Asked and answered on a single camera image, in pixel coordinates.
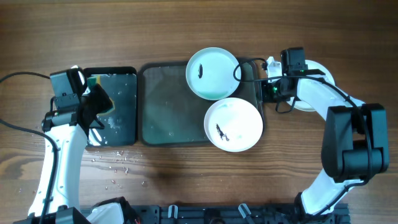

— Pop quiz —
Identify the green yellow sponge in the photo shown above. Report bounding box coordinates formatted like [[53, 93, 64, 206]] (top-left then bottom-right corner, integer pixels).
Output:
[[87, 75, 115, 116]]

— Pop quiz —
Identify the white plate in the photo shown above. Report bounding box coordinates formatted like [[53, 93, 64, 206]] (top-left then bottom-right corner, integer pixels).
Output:
[[294, 59, 335, 112], [185, 47, 242, 101], [204, 98, 264, 152]]

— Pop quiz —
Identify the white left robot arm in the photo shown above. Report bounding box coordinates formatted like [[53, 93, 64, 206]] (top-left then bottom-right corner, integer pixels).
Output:
[[23, 84, 133, 223]]

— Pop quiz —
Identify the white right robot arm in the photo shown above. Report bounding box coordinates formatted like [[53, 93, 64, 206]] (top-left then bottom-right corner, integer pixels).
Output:
[[261, 69, 389, 222]]

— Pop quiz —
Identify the black water tray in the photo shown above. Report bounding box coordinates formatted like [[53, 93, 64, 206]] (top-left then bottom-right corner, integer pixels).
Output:
[[84, 67, 137, 147]]

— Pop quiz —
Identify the dark grey serving tray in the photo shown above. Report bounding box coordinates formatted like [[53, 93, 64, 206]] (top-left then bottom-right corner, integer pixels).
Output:
[[137, 58, 266, 147]]

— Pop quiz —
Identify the white plate top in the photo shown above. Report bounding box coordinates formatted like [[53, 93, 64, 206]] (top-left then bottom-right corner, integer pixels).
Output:
[[185, 47, 242, 101]]

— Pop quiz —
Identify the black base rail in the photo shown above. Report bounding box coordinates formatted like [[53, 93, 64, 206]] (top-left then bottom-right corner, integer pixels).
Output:
[[77, 202, 349, 224]]

